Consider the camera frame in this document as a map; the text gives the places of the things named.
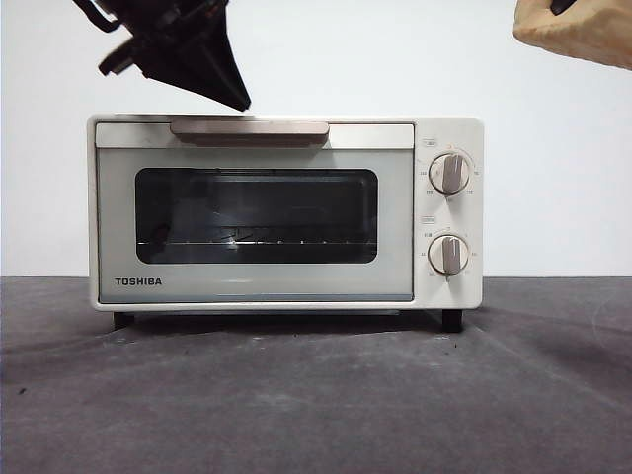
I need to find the timer knob on oven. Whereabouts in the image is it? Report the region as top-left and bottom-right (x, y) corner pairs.
(427, 234), (470, 277)

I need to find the temperature knob on oven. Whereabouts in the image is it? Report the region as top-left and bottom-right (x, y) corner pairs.
(428, 153), (471, 197)

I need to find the wire oven rack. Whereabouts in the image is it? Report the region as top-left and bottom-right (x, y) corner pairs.
(136, 224), (377, 248)

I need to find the glass oven door with handle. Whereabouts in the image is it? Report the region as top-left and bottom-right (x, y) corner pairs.
(94, 119), (415, 303)

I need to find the golden bread loaf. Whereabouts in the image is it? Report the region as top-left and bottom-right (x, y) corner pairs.
(512, 0), (632, 68)

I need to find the cream Toshiba toaster oven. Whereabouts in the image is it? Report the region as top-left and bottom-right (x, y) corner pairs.
(87, 114), (485, 333)

